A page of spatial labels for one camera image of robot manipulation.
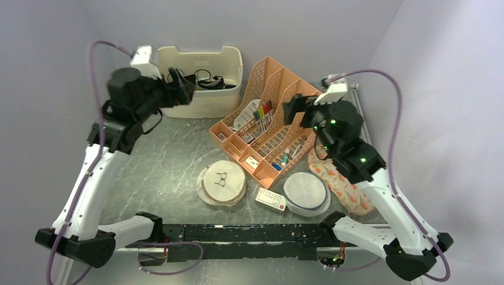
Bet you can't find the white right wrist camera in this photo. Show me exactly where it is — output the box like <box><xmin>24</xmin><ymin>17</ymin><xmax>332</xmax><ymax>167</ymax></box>
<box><xmin>314</xmin><ymin>74</ymin><xmax>349</xmax><ymax>105</ymax></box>

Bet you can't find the orange patterned fabric bag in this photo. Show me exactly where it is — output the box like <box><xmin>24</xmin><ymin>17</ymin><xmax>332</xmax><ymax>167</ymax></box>
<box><xmin>307</xmin><ymin>147</ymin><xmax>376</xmax><ymax>216</ymax></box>

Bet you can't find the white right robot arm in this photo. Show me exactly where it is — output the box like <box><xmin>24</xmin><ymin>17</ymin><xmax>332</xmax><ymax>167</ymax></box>
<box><xmin>282</xmin><ymin>94</ymin><xmax>453</xmax><ymax>281</ymax></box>

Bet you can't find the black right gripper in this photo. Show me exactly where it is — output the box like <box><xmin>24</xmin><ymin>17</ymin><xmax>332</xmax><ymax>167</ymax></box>
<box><xmin>283</xmin><ymin>93</ymin><xmax>341</xmax><ymax>155</ymax></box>

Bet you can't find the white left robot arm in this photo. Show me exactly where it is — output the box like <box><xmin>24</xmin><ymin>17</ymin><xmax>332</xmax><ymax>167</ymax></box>
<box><xmin>34</xmin><ymin>67</ymin><xmax>195</xmax><ymax>268</ymax></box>

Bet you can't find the cream plastic laundry basket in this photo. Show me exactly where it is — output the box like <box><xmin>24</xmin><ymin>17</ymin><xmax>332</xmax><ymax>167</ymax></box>
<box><xmin>158</xmin><ymin>46</ymin><xmax>243</xmax><ymax>119</ymax></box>

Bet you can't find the black face mask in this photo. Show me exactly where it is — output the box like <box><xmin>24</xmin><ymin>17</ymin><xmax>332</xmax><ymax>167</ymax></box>
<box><xmin>176</xmin><ymin>68</ymin><xmax>212</xmax><ymax>90</ymax></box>

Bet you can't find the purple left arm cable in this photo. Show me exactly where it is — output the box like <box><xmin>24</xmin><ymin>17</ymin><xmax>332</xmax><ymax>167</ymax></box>
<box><xmin>45</xmin><ymin>40</ymin><xmax>204</xmax><ymax>285</ymax></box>

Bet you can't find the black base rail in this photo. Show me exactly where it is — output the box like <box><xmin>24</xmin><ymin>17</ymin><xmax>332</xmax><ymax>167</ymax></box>
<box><xmin>136</xmin><ymin>222</ymin><xmax>359</xmax><ymax>262</ymax></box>

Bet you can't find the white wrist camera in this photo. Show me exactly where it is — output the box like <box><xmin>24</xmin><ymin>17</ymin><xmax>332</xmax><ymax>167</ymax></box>
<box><xmin>130</xmin><ymin>45</ymin><xmax>162</xmax><ymax>80</ymax></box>
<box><xmin>314</xmin><ymin>74</ymin><xmax>349</xmax><ymax>105</ymax></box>

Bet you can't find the black white bra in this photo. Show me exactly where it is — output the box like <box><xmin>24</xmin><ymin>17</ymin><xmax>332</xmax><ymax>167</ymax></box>
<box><xmin>197</xmin><ymin>75</ymin><xmax>226</xmax><ymax>90</ymax></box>

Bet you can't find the green white glue stick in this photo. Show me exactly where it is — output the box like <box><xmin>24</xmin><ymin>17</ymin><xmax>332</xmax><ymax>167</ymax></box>
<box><xmin>281</xmin><ymin>148</ymin><xmax>291</xmax><ymax>166</ymax></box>

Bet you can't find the white red card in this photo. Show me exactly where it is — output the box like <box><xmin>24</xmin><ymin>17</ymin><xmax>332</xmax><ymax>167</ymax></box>
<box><xmin>254</xmin><ymin>188</ymin><xmax>286</xmax><ymax>212</ymax></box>

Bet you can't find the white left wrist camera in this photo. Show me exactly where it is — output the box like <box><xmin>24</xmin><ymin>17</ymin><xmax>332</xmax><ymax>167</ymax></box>
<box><xmin>130</xmin><ymin>45</ymin><xmax>162</xmax><ymax>80</ymax></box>

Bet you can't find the peach plastic desk organizer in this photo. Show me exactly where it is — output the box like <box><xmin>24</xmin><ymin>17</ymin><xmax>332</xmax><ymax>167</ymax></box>
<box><xmin>209</xmin><ymin>56</ymin><xmax>321</xmax><ymax>189</ymax></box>

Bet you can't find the white mesh laundry bag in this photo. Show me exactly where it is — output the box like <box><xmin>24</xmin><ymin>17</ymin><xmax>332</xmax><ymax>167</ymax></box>
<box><xmin>196</xmin><ymin>160</ymin><xmax>247</xmax><ymax>207</ymax></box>

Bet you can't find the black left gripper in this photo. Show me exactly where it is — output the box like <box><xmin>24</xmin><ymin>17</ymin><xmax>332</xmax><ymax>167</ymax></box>
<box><xmin>135</xmin><ymin>66</ymin><xmax>197</xmax><ymax>123</ymax></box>

